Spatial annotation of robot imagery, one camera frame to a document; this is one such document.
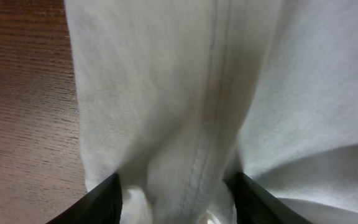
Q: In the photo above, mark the white printed t-shirt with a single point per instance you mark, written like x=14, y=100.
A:
x=177, y=97

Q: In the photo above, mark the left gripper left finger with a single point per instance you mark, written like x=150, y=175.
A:
x=101, y=205

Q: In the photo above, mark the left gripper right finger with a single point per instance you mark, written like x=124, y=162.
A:
x=254, y=205

